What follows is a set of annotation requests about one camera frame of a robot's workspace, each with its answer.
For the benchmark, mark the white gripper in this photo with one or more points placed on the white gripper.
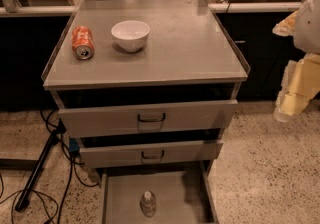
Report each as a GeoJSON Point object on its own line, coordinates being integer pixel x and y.
{"type": "Point", "coordinates": [309, 28]}

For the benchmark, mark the clear plastic water bottle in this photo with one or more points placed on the clear plastic water bottle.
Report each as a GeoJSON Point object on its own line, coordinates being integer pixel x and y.
{"type": "Point", "coordinates": [148, 204]}

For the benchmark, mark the grey top drawer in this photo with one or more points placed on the grey top drawer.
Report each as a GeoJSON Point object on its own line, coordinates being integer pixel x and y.
{"type": "Point", "coordinates": [121, 120]}

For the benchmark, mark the grey drawer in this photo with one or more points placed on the grey drawer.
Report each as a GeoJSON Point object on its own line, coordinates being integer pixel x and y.
{"type": "Point", "coordinates": [121, 120]}
{"type": "Point", "coordinates": [130, 155]}
{"type": "Point", "coordinates": [181, 198]}

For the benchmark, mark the grey drawer cabinet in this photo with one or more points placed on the grey drawer cabinet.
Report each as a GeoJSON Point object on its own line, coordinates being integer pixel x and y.
{"type": "Point", "coordinates": [187, 58]}

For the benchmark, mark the grey bottom drawer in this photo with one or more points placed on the grey bottom drawer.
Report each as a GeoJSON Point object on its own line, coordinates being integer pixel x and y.
{"type": "Point", "coordinates": [181, 198]}

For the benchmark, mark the grey middle drawer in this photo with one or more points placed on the grey middle drawer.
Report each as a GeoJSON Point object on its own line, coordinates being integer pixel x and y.
{"type": "Point", "coordinates": [130, 155]}

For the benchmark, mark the white ceramic bowl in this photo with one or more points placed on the white ceramic bowl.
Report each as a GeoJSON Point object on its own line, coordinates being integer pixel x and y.
{"type": "Point", "coordinates": [130, 35]}

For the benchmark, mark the orange soda can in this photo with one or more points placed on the orange soda can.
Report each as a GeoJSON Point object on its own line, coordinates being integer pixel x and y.
{"type": "Point", "coordinates": [82, 43]}

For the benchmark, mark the black tripod leg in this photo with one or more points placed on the black tripod leg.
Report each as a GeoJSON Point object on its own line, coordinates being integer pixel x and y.
{"type": "Point", "coordinates": [52, 140]}

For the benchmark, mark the black top drawer handle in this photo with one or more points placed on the black top drawer handle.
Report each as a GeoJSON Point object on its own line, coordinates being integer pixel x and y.
{"type": "Point", "coordinates": [143, 119]}

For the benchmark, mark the black drawer handle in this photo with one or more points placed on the black drawer handle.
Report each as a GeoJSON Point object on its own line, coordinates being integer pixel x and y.
{"type": "Point", "coordinates": [160, 155]}
{"type": "Point", "coordinates": [143, 119]}

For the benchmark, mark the black middle drawer handle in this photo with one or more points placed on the black middle drawer handle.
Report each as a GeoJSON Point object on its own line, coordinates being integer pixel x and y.
{"type": "Point", "coordinates": [160, 155]}

